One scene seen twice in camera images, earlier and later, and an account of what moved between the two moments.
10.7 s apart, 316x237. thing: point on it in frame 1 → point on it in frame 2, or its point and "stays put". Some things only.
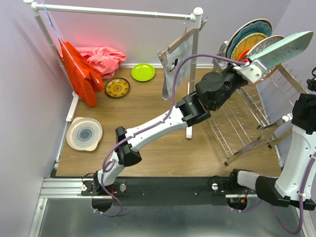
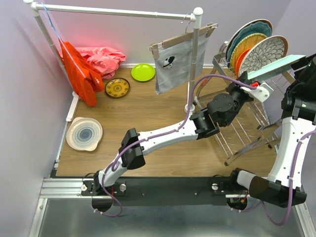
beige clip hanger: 164,55 → 155,47
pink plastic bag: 106,61 stays put
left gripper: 229,69 → 234,88
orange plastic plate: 243,54 stays put
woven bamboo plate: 244,43 stays put
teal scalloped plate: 257,27 stays put
